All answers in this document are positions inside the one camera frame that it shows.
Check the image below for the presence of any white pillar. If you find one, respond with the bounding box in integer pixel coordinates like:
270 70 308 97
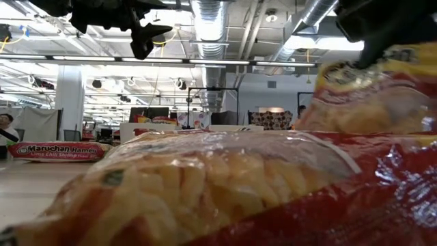
54 64 86 141

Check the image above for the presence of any long beam with light strips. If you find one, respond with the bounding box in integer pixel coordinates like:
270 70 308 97
0 53 320 68

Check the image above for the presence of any white plastic bin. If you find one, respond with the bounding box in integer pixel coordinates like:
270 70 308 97
119 122 182 144
208 124 264 133

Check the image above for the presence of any dotted patterned cloth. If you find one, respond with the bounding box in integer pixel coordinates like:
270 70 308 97
248 109 294 131

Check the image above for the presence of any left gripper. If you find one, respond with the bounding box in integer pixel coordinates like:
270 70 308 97
70 0 173 61

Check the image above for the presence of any black ceiling device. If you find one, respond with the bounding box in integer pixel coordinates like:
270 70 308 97
0 23 12 42

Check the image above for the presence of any grey cloth screen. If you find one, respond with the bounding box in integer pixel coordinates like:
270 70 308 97
12 107 64 143

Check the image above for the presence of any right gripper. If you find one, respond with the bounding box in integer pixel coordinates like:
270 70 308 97
334 0 437 69

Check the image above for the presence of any black monitor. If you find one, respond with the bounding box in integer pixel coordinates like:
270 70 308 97
128 107 171 123

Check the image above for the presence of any green Maruchan ramen pack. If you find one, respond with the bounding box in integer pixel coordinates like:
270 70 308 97
7 141 113 163

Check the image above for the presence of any black frame stand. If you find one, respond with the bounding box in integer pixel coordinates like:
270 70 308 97
296 91 317 107
186 87 240 129

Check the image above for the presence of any red Maruchan ramen pack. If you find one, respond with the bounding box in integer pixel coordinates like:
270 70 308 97
0 129 437 246
295 42 437 136
133 114 178 126

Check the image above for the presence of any floral patterned cloth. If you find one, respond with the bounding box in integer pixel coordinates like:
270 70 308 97
177 111 212 130

